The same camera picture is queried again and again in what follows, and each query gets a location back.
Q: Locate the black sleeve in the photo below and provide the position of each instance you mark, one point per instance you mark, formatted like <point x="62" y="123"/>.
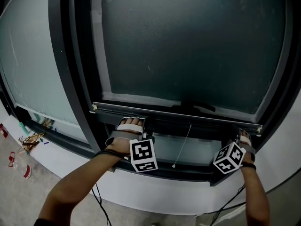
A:
<point x="41" y="222"/>

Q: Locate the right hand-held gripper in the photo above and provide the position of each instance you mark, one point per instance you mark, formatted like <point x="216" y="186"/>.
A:
<point x="229" y="159"/>

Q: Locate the person's left hand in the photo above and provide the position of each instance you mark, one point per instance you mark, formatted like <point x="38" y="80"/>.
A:
<point x="120" y="147"/>

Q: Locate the teal plastic bottle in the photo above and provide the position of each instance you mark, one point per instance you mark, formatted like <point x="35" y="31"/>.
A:
<point x="24" y="129"/>

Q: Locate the clear bottle with red label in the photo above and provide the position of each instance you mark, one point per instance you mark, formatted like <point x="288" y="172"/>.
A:
<point x="27" y="172"/>

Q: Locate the tangle of brown sticks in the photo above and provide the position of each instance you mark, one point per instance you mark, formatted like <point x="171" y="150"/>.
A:
<point x="33" y="139"/>

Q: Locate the large frosted glass pane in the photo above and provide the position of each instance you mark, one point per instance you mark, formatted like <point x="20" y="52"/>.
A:
<point x="30" y="55"/>

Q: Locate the red and white wrapper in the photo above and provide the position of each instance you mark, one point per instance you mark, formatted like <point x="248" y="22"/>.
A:
<point x="11" y="159"/>

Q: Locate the person's right hand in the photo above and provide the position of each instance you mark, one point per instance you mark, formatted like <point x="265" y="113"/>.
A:
<point x="249" y="156"/>

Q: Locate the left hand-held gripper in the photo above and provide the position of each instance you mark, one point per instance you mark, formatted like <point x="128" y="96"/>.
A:
<point x="143" y="154"/>

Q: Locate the frosted glass window sash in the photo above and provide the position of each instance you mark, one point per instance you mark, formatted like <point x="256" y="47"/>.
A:
<point x="98" y="55"/>

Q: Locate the person's left forearm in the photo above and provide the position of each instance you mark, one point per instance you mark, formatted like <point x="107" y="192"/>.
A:
<point x="77" y="185"/>

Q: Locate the red can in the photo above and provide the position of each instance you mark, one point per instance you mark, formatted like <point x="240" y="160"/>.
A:
<point x="3" y="131"/>

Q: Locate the small fixed glass pane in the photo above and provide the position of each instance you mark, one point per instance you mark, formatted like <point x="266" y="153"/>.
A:
<point x="200" y="149"/>

